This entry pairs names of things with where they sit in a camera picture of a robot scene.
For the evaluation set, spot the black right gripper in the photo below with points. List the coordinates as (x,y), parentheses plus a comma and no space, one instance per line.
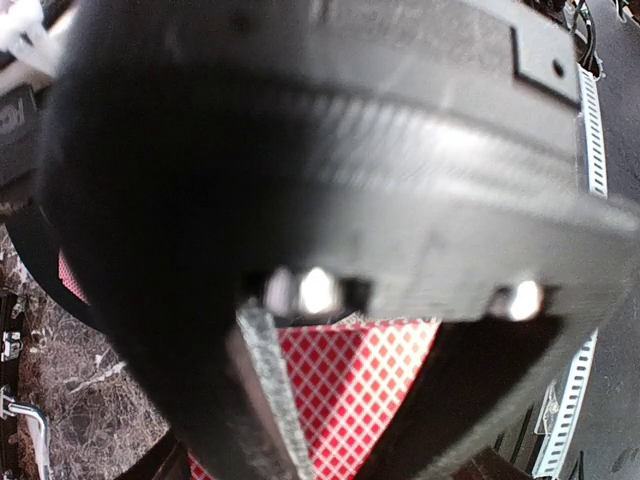
(209,166)

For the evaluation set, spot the round black poker mat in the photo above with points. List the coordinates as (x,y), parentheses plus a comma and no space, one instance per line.
(38,249)

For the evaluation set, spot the red playing card deck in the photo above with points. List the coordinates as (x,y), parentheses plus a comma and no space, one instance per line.
(348,382)

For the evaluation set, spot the black poker chip case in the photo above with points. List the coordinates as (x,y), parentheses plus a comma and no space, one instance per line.
(12,408)

